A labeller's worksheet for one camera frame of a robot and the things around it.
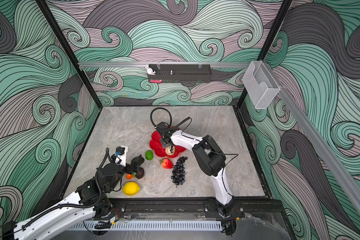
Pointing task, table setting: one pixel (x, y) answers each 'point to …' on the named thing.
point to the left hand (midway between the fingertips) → (133, 153)
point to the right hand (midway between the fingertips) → (169, 140)
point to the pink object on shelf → (156, 81)
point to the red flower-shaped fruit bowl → (156, 145)
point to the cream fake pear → (168, 151)
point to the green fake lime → (149, 155)
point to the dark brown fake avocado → (140, 173)
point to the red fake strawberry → (166, 163)
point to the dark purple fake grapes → (178, 177)
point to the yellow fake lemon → (131, 188)
